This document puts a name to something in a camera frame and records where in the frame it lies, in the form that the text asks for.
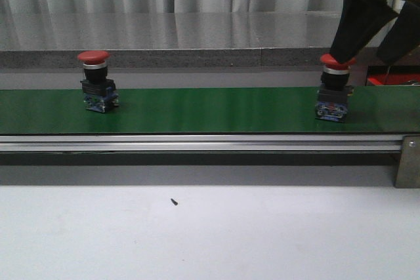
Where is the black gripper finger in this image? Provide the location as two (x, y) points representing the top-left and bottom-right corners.
(377, 1), (419, 65)
(329, 0), (397, 64)

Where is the red push button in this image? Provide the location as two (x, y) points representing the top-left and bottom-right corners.
(315, 54), (356, 123)
(77, 50), (119, 113)

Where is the red plastic tray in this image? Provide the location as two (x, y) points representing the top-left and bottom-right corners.
(366, 66), (419, 86)

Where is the green conveyor belt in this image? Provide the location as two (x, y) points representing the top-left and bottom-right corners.
(1, 86), (419, 135)

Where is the grey stone counter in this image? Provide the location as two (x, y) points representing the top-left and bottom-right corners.
(0, 8), (420, 71)

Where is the steel conveyor support bracket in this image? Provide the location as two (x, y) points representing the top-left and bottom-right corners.
(394, 135), (420, 188)

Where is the aluminium conveyor frame rail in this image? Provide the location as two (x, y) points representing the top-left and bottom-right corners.
(1, 134), (404, 153)

